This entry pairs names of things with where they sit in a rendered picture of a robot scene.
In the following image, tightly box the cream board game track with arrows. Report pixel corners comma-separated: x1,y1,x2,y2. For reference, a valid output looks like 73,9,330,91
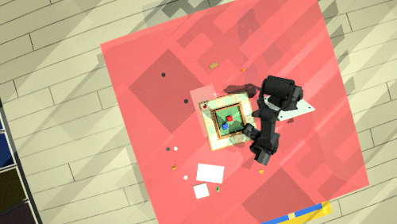
200,91,255,150

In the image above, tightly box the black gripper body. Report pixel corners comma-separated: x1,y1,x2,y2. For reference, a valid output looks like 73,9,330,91
242,123,260,139

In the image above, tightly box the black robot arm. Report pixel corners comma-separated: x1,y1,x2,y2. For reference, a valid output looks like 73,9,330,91
249,75,304,166

